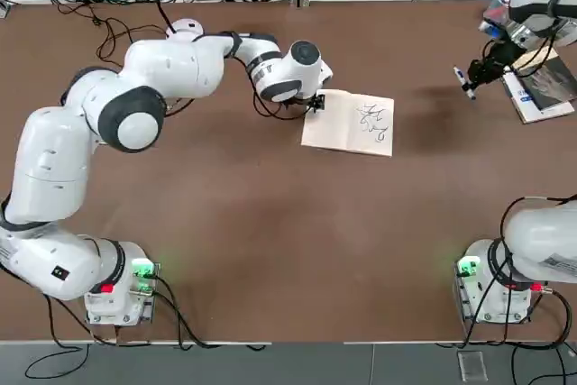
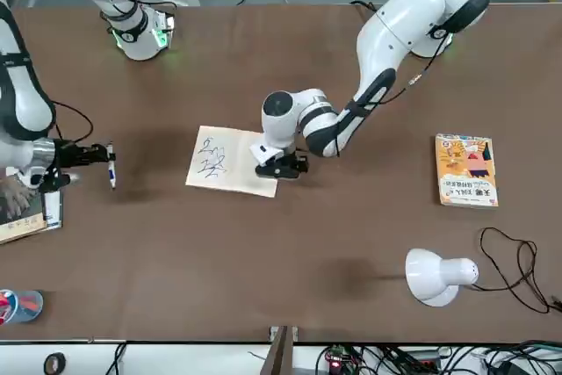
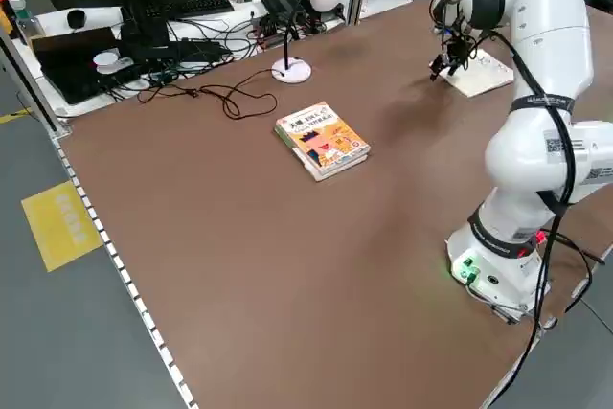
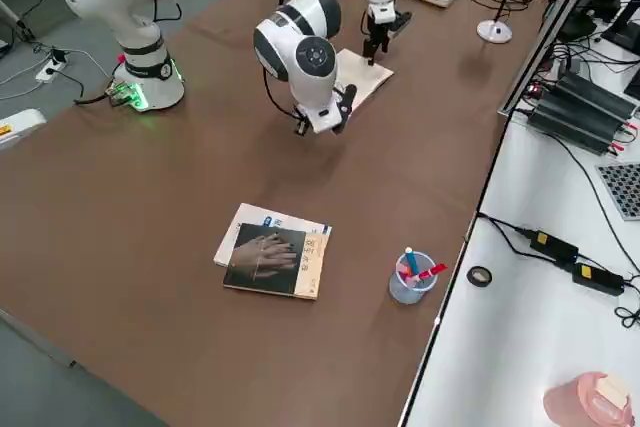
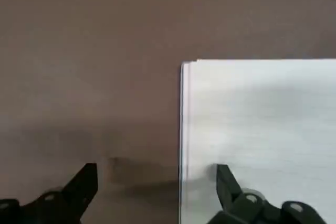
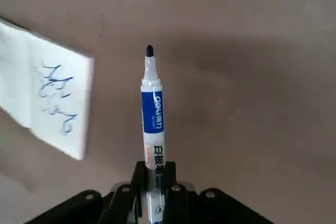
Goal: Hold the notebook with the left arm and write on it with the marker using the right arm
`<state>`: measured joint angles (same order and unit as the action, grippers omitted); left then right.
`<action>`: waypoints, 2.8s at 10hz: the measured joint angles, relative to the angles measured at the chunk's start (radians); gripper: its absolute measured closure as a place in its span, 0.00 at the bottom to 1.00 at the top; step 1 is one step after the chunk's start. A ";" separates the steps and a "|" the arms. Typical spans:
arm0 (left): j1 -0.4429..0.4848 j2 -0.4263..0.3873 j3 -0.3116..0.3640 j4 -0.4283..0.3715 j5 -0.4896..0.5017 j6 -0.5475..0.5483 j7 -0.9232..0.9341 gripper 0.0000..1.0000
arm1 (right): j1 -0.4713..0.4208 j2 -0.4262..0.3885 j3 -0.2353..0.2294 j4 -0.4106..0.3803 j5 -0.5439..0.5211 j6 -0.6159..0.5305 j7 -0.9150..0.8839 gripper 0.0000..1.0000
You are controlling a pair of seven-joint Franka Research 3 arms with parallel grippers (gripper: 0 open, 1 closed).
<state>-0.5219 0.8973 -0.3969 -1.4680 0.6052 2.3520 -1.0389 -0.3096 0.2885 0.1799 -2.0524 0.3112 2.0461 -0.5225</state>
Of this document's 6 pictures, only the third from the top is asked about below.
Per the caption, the black lamp cable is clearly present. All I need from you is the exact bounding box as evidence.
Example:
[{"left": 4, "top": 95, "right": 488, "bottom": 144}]
[{"left": 138, "top": 68, "right": 279, "bottom": 120}]

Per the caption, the yellow emergency stop box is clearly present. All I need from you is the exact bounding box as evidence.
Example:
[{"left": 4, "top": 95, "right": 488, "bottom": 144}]
[{"left": 0, "top": 0, "right": 13, "bottom": 39}]

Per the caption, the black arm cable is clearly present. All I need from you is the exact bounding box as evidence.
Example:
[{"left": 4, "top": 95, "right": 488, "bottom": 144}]
[{"left": 429, "top": 0, "right": 579, "bottom": 333}]

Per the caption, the black laptop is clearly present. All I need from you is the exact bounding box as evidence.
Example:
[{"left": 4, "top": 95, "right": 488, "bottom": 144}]
[{"left": 31, "top": 25, "right": 145, "bottom": 106}]

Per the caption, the orange illustrated book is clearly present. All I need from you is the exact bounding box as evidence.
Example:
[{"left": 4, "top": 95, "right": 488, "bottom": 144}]
[{"left": 273, "top": 101, "right": 372, "bottom": 183}]

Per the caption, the white round gadget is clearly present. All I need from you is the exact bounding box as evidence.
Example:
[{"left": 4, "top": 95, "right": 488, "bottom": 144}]
[{"left": 92, "top": 48, "right": 136, "bottom": 77}]

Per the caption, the clear bottle white cap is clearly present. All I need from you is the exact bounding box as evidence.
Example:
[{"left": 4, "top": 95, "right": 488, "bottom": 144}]
[{"left": 7, "top": 0, "right": 42, "bottom": 42}]

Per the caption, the black keyboard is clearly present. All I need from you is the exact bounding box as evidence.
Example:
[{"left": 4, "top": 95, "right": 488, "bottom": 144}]
[{"left": 143, "top": 0, "right": 237, "bottom": 21}]

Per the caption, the black base cable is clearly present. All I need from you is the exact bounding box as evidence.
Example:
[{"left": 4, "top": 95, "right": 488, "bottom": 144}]
[{"left": 478, "top": 231, "right": 605, "bottom": 409}]

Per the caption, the aluminium frame beam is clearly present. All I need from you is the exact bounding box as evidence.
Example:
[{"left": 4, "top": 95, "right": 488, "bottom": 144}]
[{"left": 0, "top": 28, "right": 73, "bottom": 138}]

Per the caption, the small circuit board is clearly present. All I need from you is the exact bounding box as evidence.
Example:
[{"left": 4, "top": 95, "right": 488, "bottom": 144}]
[{"left": 256, "top": 13, "right": 301, "bottom": 50}]

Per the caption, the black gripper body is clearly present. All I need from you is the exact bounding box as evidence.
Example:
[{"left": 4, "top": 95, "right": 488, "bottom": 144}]
[{"left": 443, "top": 35, "right": 473, "bottom": 65}]

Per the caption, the white desk lamp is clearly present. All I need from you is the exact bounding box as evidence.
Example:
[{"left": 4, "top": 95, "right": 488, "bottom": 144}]
[{"left": 270, "top": 0, "right": 345, "bottom": 84}]

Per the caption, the white segmented edge strip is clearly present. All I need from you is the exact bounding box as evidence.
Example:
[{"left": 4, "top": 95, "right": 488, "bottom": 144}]
[{"left": 51, "top": 134, "right": 200, "bottom": 409}]

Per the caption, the yellow floor sticker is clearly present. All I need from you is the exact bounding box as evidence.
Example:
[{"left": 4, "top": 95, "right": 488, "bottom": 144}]
[{"left": 20, "top": 180, "right": 104, "bottom": 273}]

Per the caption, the white lined notebook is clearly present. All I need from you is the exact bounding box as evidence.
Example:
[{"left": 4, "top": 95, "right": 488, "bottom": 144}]
[{"left": 438, "top": 48, "right": 515, "bottom": 98}]

